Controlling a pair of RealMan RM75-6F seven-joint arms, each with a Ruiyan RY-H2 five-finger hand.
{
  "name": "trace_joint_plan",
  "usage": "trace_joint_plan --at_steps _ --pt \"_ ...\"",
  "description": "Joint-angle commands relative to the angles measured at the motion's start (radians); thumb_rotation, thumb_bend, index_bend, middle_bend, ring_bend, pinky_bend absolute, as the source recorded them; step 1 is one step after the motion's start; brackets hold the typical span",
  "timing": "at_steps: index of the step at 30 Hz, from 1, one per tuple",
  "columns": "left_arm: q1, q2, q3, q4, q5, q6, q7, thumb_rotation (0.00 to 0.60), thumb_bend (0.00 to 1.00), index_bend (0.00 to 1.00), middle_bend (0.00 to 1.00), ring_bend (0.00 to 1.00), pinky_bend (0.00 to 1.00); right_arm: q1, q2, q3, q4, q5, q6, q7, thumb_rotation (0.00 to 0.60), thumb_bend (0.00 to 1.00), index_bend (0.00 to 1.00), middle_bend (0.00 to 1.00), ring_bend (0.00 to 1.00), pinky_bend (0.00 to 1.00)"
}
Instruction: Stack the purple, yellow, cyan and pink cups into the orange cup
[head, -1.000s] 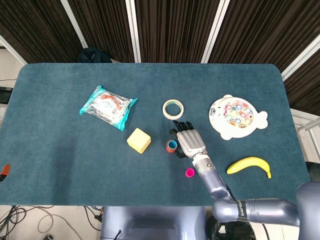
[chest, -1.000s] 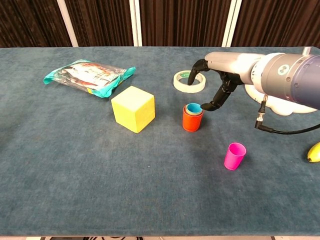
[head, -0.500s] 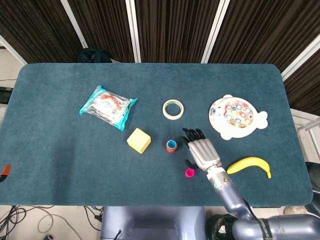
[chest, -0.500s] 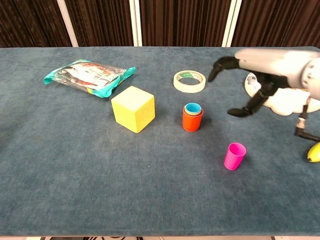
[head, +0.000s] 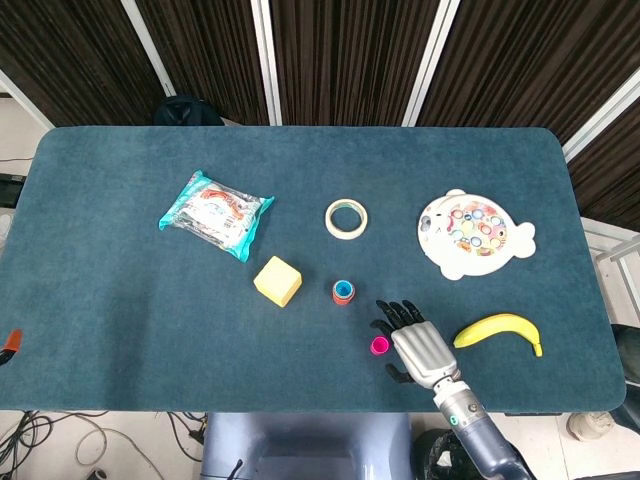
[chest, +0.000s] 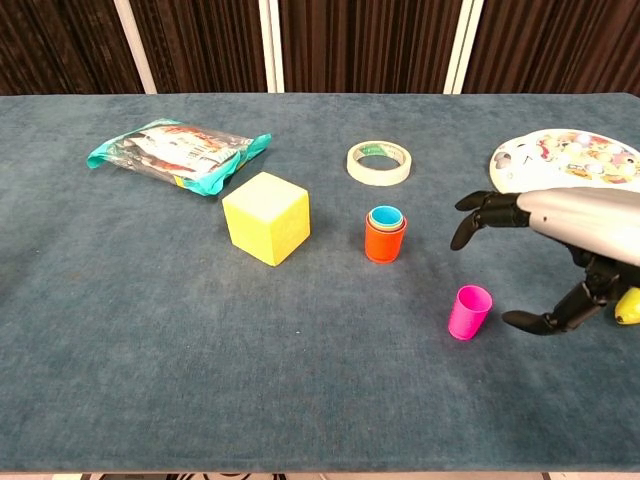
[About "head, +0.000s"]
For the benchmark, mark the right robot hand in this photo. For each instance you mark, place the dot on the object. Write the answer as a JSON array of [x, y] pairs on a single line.
[[425, 355]]

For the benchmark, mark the pink plastic cup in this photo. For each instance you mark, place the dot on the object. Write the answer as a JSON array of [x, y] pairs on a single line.
[[379, 346]]

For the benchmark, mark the light blue plastic cup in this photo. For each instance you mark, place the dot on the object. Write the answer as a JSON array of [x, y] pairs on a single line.
[[343, 287]]

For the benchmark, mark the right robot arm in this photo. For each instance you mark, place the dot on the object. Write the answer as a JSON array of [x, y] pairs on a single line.
[[480, 440]]

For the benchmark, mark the yellow banana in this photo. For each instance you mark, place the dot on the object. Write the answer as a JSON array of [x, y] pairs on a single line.
[[500, 325]]

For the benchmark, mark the orange plastic cup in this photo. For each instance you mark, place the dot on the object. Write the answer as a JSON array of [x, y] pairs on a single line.
[[343, 300]]

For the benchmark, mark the black trash bag bin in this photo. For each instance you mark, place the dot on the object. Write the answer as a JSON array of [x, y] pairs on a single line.
[[435, 455]]

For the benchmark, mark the white fish toy board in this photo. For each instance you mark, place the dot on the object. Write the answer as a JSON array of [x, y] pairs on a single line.
[[475, 260]]

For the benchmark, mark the blue-grey robot torso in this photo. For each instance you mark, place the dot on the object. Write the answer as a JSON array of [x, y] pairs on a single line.
[[300, 445]]

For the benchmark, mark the yellow foam cube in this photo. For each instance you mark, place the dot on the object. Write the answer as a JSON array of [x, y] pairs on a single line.
[[277, 285]]

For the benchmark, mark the masking tape roll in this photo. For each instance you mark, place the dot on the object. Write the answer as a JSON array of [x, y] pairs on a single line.
[[330, 220]]

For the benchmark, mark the dark chair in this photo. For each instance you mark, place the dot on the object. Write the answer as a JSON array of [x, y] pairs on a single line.
[[630, 350]]

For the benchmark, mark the grey metal rack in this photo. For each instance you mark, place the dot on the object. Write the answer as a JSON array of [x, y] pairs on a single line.
[[620, 255]]

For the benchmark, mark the teal snack bag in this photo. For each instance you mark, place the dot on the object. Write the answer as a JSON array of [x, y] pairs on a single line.
[[215, 215]]

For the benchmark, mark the teal table cloth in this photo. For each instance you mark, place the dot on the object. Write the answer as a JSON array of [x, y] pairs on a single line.
[[150, 325]]

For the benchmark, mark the black backpack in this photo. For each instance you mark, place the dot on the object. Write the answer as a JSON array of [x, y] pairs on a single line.
[[185, 112]]

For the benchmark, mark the orange black object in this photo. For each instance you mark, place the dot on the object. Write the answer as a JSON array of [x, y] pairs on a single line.
[[14, 340]]

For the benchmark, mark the black box device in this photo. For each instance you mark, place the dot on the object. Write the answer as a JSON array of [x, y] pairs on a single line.
[[10, 190]]

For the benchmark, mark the white partition post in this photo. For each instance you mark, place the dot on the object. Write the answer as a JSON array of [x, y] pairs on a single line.
[[267, 60], [600, 117], [147, 45], [430, 60], [25, 102]]

